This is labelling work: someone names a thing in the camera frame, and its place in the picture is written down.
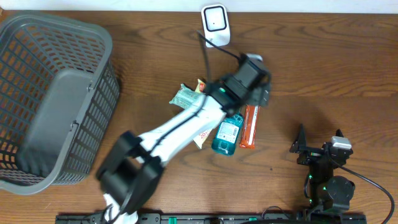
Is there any grey plastic shopping basket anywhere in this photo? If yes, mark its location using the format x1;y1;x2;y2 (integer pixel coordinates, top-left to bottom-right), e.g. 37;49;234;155
1;11;120;195

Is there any orange snack bar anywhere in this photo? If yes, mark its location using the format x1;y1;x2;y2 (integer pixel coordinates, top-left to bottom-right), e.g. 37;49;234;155
239;105;261;149

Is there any blue mouthwash bottle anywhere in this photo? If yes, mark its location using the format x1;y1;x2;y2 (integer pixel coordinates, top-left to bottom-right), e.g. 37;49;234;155
211;113;244;156

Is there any yellow snack bag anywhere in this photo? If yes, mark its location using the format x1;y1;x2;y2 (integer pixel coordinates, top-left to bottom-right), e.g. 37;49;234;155
193;79;212;149

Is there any white barcode scanner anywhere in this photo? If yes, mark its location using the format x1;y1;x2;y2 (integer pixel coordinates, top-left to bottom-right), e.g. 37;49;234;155
201;4;231;47

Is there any black camera cable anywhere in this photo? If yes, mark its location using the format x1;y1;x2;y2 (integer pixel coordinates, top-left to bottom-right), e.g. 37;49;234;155
108;30;243;224
325;144;396;224

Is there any black right camera cable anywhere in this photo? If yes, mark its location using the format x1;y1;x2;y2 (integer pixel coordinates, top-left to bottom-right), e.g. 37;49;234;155
325;144;396;224

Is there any black left camera cable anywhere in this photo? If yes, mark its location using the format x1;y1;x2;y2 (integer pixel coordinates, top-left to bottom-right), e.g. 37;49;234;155
108;30;243;224

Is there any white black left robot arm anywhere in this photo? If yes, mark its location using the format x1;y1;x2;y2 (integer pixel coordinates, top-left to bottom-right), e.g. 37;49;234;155
96;82;271;223

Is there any green wet wipes pack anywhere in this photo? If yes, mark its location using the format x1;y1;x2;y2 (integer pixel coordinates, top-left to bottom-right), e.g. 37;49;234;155
169;83;203;109

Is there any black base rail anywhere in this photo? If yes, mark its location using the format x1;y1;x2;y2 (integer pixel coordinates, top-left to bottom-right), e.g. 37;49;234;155
55;212;368;224

